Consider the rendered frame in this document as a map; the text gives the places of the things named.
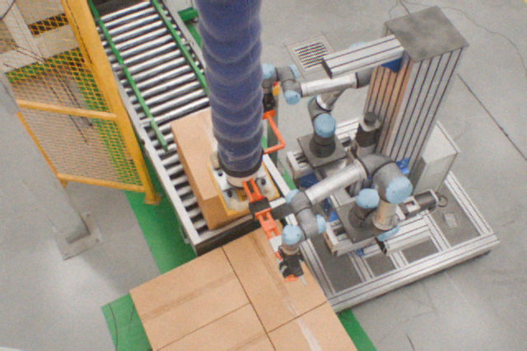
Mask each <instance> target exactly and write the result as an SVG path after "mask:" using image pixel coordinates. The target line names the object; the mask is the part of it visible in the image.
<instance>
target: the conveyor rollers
mask: <svg viewBox="0 0 527 351"><path fill-rule="evenodd" d="M151 5H152V3H151V1H150V0H146V1H143V2H139V3H137V4H134V5H132V6H129V7H125V8H122V9H119V10H117V11H115V12H111V13H108V14H105V15H103V16H100V17H101V19H102V21H103V22H104V21H108V20H111V19H114V18H116V17H119V16H122V15H125V14H128V13H130V12H134V11H136V10H139V9H142V8H144V7H148V8H145V9H142V10H140V11H138V12H134V13H131V14H128V15H126V16H122V17H120V18H117V19H114V20H112V21H108V22H106V23H104V24H105V26H106V28H107V29H109V28H111V27H114V26H117V25H120V24H123V23H125V22H127V21H131V20H134V19H137V18H139V17H141V16H145V15H148V14H151V13H153V12H156V9H155V8H154V7H153V6H152V7H149V6H151ZM157 20H160V17H159V16H158V14H157V13H154V14H151V15H150V16H145V17H143V18H140V19H137V20H136V21H131V22H129V23H126V24H124V25H121V26H117V27H115V28H112V29H110V30H108V32H109V33H110V36H112V35H116V34H118V33H120V32H123V31H126V30H129V29H132V28H134V27H136V28H137V27H139V26H143V25H146V24H148V23H151V22H153V21H157ZM163 26H165V25H164V24H163V22H162V21H157V22H154V23H152V24H150V25H147V26H144V27H141V28H138V29H136V30H130V31H127V32H124V33H122V34H120V35H116V36H113V37H111V38H112V40H113V41H114V42H115V43H117V42H121V41H124V40H127V39H130V38H133V37H135V36H138V35H141V34H144V33H147V32H148V31H151V30H155V29H157V28H160V27H163ZM167 33H169V32H168V30H167V29H166V28H165V27H164V28H162V29H159V30H155V31H153V32H151V33H148V34H145V35H142V36H139V37H137V38H135V39H132V40H128V41H126V42H123V43H121V44H117V45H116V48H117V50H118V51H120V50H123V49H126V48H129V47H132V46H134V45H136V44H141V43H142V42H145V41H148V40H151V39H154V38H156V37H158V36H161V35H165V34H167ZM172 40H173V39H172V37H171V36H170V35H166V36H163V37H161V38H159V39H156V40H153V41H150V42H147V43H145V44H141V45H139V46H136V47H134V48H131V49H128V50H125V51H123V52H120V53H119V54H120V56H121V58H122V59H124V58H127V57H128V56H131V55H134V54H137V53H140V52H142V51H144V50H147V49H150V48H153V47H156V46H158V45H160V44H164V43H166V42H169V41H172ZM175 48H177V45H176V43H175V42H172V43H169V44H165V45H163V46H161V47H158V48H156V49H152V50H150V51H147V52H145V53H142V54H139V55H136V56H134V57H132V58H128V59H125V60H124V63H125V65H126V67H127V66H128V65H131V64H134V63H137V62H140V61H143V60H144V59H149V58H150V57H153V56H156V55H158V54H162V53H164V52H166V51H169V50H171V49H175ZM180 55H182V53H181V52H180V50H179V49H177V50H174V51H172V52H169V53H167V54H163V55H161V56H159V57H156V58H153V59H150V60H147V61H146V62H143V63H140V64H137V65H134V66H132V67H130V68H128V71H129V73H130V74H132V73H135V72H138V71H141V70H143V69H145V68H149V67H151V66H153V65H156V64H158V63H162V62H165V61H166V60H169V59H172V58H175V57H178V56H180ZM183 63H187V62H186V60H185V59H184V57H181V58H178V59H175V60H172V61H170V62H168V63H164V64H162V65H159V66H157V67H154V68H151V69H148V70H147V71H144V72H141V73H138V74H135V75H133V76H131V77H132V79H133V80H134V82H137V81H139V80H142V79H144V78H146V77H150V76H152V75H155V74H157V73H161V72H163V71H165V70H167V69H170V68H173V67H176V66H178V65H181V64H183ZM190 70H191V68H190V66H189V65H188V64H186V65H184V66H182V67H180V68H176V69H174V70H171V71H169V72H167V73H163V74H161V75H158V76H156V77H153V78H150V79H147V80H146V81H143V82H139V83H137V84H136V86H137V88H138V90H142V89H143V88H146V87H149V86H151V85H154V84H157V83H158V82H162V81H165V80H167V79H169V78H172V77H175V76H178V75H180V74H182V73H186V72H188V71H190ZM195 78H196V77H195V75H194V73H188V74H186V75H184V76H182V77H178V78H176V79H173V80H171V81H168V82H165V83H162V84H161V85H158V86H156V87H153V88H150V89H147V90H145V91H142V92H140V94H141V96H142V98H146V97H149V96H152V95H154V94H156V93H158V92H161V91H164V90H167V89H169V88H172V87H175V86H177V85H179V84H181V83H184V82H187V81H190V80H192V79H195ZM200 86H201V85H200V83H199V82H198V80H197V81H194V82H191V83H189V84H186V85H184V86H182V87H178V88H175V89H174V90H171V91H168V92H166V93H163V94H160V95H159V96H155V97H152V98H151V99H148V100H146V101H145V103H146V105H147V107H149V106H151V105H155V104H157V103H159V102H162V101H165V100H167V99H170V98H171V97H174V96H177V95H179V94H182V93H185V92H187V91H190V90H193V89H194V88H197V87H200ZM203 95H206V93H205V91H204V89H199V90H197V91H194V92H191V93H189V94H187V95H185V96H181V97H179V98H176V99H174V100H172V101H168V102H166V103H164V104H162V105H159V106H156V107H154V108H151V109H150V110H149V111H150V113H151V114H152V115H156V114H158V113H161V112H162V111H165V110H168V109H170V108H173V107H175V106H177V105H181V104H183V103H185V102H187V101H191V100H193V99H195V98H198V97H200V96H203ZM207 104H209V101H208V97H205V98H203V99H201V100H198V101H195V102H193V103H190V104H188V105H185V106H182V107H180V108H178V109H176V110H172V111H170V112H168V113H165V114H163V115H160V116H157V117H156V118H153V119H154V120H155V122H156V124H160V123H162V122H165V121H167V120H169V119H173V118H174V117H176V116H179V115H182V114H184V113H187V112H189V111H191V110H195V109H197V108H199V107H201V106H204V105H207ZM158 129H159V130H160V131H161V133H164V132H167V131H169V130H171V128H170V123H168V124H164V125H162V126H160V127H158ZM167 147H168V149H169V151H168V152H164V150H163V148H162V149H159V150H157V151H156V154H157V156H158V157H162V156H164V155H166V154H168V153H171V152H174V151H176V147H175V144H174V143H173V144H171V145H169V146H167ZM178 161H179V158H178V154H175V155H174V156H171V157H168V158H166V159H164V160H161V164H162V165H163V167H166V166H168V165H171V164H173V163H175V162H178ZM182 171H184V170H183V167H182V166H181V164H180V165H178V166H175V167H173V168H171V169H169V170H167V171H166V174H167V175H168V177H171V176H174V175H176V174H178V173H180V172H182ZM186 182H188V179H187V177H186V175H183V176H181V177H179V178H177V179H174V180H172V181H171V184H172V185H173V187H174V188H175V187H177V186H179V185H182V184H184V183H186ZM176 193H177V195H178V197H179V198H182V197H184V196H185V195H187V194H191V193H193V191H192V189H191V187H190V185H189V186H187V187H185V188H183V189H181V190H178V191H176ZM197 202H198V201H197V200H196V198H195V196H192V197H190V198H188V199H185V200H183V201H181V203H182V204H183V206H184V208H187V207H189V206H191V205H193V204H196V203H197ZM187 214H188V215H189V218H190V219H192V218H195V217H197V216H199V215H201V214H203V213H202V211H201V209H200V207H198V208H195V209H193V210H191V211H189V212H187ZM193 225H194V228H195V230H196V231H197V230H198V229H201V228H203V227H206V226H207V223H206V221H205V219H201V220H199V221H197V222H195V223H193Z"/></svg>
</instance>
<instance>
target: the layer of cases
mask: <svg viewBox="0 0 527 351"><path fill-rule="evenodd" d="M301 266H302V268H303V270H304V274H303V277H304V279H305V281H306V282H307V284H306V287H305V285H304V284H303V282H302V280H301V277H299V278H298V279H297V280H296V281H293V282H292V281H288V282H284V279H285V278H284V277H283V275H282V273H279V271H278V267H277V256H276V255H275V254H274V253H273V250H272V248H271V246H270V245H269V240H268V237H267V235H266V234H265V233H264V230H263V228H262V227H261V228H259V229H257V230H255V231H253V232H250V233H248V234H246V235H244V236H242V237H240V238H238V239H236V240H234V241H231V242H229V243H227V244H225V245H224V246H222V247H218V248H216V249H215V250H212V251H210V252H208V253H207V254H205V255H201V256H199V257H198V258H196V259H194V260H191V261H190V262H187V263H185V264H182V265H181V266H179V267H177V268H175V269H172V270H170V271H168V272H166V273H164V274H162V275H160V276H158V277H155V278H153V279H151V280H149V281H147V282H145V283H143V284H140V285H138V286H137V287H136V288H134V289H132V290H130V291H129V292H130V294H131V297H132V299H133V302H134V304H135V307H136V308H137V311H138V314H139V316H140V319H141V321H142V324H143V326H144V329H145V331H146V333H147V337H148V339H149V341H150V343H151V346H152V349H153V351H357V349H356V347H355V346H354V344H353V342H352V341H351V340H350V338H349V336H348V335H347V332H346V331H345V329H344V328H343V326H342V324H341V323H340V321H339V319H338V317H337V315H336V314H335V312H334V310H333V308H332V307H331V306H330V304H329V302H328V300H327V298H326V297H325V295H324V294H323V292H322V290H321V289H320V287H319V285H318V284H317V282H316V281H315V279H314V277H313V275H312V274H311V272H310V271H309V269H308V267H307V266H306V264H305V262H304V260H303V263H302V264H301Z"/></svg>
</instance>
